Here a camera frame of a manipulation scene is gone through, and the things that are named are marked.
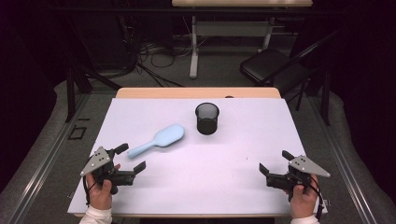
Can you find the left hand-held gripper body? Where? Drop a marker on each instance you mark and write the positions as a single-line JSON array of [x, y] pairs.
[[99, 161]]

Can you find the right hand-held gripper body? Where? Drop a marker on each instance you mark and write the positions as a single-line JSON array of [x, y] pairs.
[[306, 166]]

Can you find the light blue hairbrush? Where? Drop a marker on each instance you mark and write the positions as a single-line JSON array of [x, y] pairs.
[[165, 137]]

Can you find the black mesh pen holder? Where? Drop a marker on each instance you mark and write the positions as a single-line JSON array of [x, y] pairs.
[[207, 123]]

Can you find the person's left hand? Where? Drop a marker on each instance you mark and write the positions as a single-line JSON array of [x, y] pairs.
[[100, 194]]

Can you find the person's right hand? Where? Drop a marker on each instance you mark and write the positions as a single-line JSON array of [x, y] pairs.
[[303, 202]]

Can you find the white table mat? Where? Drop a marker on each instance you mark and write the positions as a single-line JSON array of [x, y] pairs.
[[202, 174]]

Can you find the black metal stand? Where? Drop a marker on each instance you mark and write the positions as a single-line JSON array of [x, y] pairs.
[[325, 99], [71, 93]]

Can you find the black folding chair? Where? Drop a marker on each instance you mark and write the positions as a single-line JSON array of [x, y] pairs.
[[271, 67]]

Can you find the white metal-legged desk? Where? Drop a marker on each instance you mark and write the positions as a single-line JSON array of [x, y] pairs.
[[230, 28]]

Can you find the metal floor rail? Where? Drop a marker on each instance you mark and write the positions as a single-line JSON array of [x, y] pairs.
[[342, 161], [40, 165]]

